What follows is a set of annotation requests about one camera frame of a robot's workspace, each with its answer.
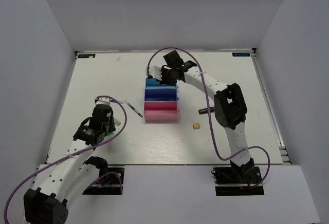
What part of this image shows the corner label sticker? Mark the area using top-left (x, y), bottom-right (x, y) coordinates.
top-left (232, 52), bottom-right (250, 57)
top-left (78, 54), bottom-right (96, 59)

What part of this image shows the pink bin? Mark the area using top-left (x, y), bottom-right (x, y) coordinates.
top-left (143, 101), bottom-right (179, 122)

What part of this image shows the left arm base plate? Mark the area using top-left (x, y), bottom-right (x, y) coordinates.
top-left (83, 166), bottom-right (125, 196)

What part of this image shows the left corner label sticker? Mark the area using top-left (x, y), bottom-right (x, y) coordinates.
top-left (78, 54), bottom-right (96, 59)

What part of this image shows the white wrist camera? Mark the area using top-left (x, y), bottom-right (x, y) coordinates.
top-left (146, 65), bottom-right (162, 81)
top-left (94, 97), bottom-right (111, 106)

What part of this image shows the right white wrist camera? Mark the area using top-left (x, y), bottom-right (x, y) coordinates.
top-left (146, 65), bottom-right (162, 81)

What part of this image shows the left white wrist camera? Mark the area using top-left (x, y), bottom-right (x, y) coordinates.
top-left (94, 97), bottom-right (111, 106)

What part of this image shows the green gel pen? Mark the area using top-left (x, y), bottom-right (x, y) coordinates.
top-left (124, 100), bottom-right (143, 118)

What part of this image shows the small tan eraser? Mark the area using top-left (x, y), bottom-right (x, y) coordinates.
top-left (193, 123), bottom-right (200, 129)

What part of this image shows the dark blue bin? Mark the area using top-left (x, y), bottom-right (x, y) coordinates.
top-left (144, 88), bottom-right (178, 101)

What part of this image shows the purple cable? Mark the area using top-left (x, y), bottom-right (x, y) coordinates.
top-left (4, 95), bottom-right (127, 221)
top-left (148, 47), bottom-right (271, 189)

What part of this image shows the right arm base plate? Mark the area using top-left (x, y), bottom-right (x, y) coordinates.
top-left (211, 167), bottom-right (265, 196)

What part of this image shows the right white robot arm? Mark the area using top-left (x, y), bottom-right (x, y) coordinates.
top-left (146, 47), bottom-right (254, 182)

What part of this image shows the right corner label sticker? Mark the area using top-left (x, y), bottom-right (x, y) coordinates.
top-left (232, 52), bottom-right (250, 57)

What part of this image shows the light blue bin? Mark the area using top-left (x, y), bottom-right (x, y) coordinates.
top-left (145, 78), bottom-right (178, 89)

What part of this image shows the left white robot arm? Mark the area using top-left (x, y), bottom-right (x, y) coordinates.
top-left (23, 104), bottom-right (116, 223)

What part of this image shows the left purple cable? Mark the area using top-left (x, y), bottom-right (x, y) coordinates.
top-left (4, 95), bottom-right (127, 221)

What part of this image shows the black highlighter purple cap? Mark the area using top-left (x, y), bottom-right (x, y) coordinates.
top-left (198, 107), bottom-right (214, 115)

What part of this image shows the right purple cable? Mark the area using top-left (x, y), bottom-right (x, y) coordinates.
top-left (148, 47), bottom-right (271, 189)

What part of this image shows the dirty white eraser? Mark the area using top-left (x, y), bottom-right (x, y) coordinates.
top-left (114, 119), bottom-right (121, 126)

